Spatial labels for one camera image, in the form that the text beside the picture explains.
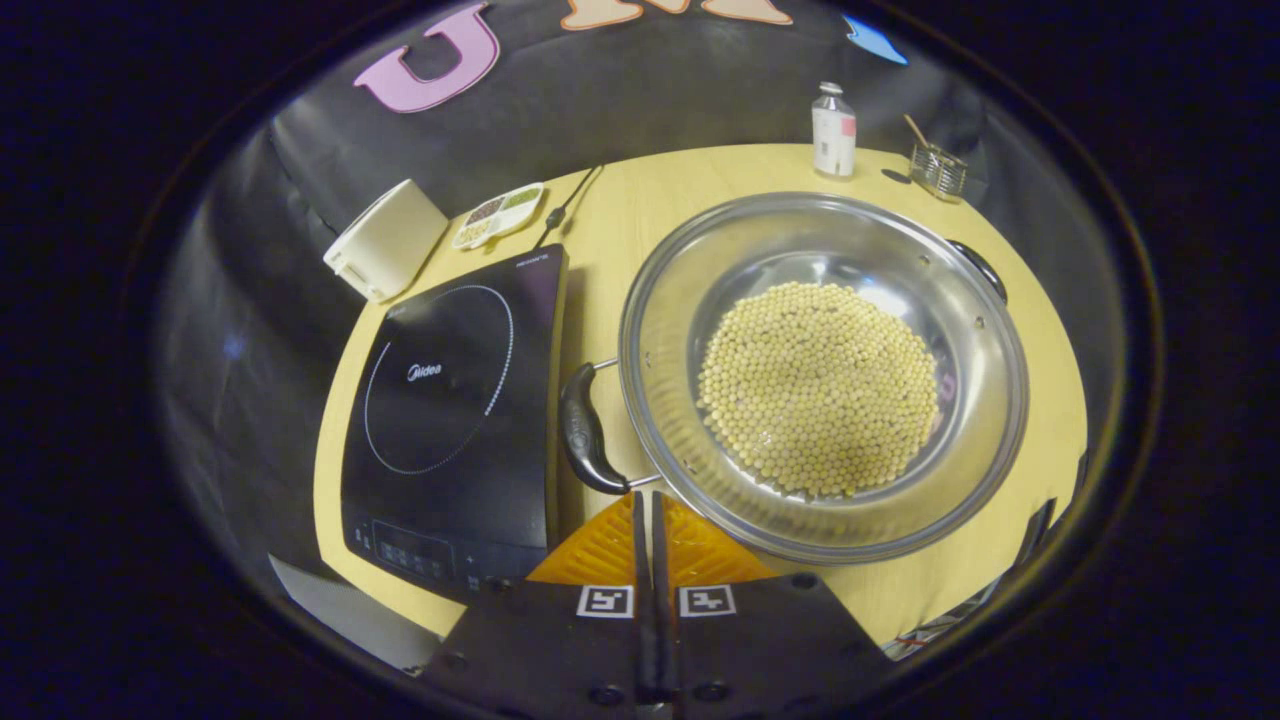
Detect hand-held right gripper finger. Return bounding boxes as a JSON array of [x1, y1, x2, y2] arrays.
[[655, 490, 893, 720], [420, 490, 658, 720]]

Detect black induction cooktop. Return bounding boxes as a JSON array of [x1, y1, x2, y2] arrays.
[[340, 245, 571, 606]]

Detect stainless steel pot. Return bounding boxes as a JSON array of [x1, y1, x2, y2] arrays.
[[560, 192, 1031, 566]]

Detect pile of yellow soybeans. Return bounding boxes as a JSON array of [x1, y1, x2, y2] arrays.
[[697, 282, 941, 499]]

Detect white divided bean dish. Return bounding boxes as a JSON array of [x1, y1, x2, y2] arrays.
[[452, 182, 546, 251]]

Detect white toaster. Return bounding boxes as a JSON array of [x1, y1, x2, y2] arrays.
[[322, 178, 451, 304]]

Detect white bottle with red label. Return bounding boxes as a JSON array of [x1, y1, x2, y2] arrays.
[[811, 82, 859, 181]]

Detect black power cable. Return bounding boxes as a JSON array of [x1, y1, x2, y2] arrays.
[[535, 165, 606, 251]]

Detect small wire basket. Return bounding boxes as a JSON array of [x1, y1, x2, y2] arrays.
[[904, 113, 970, 202]]

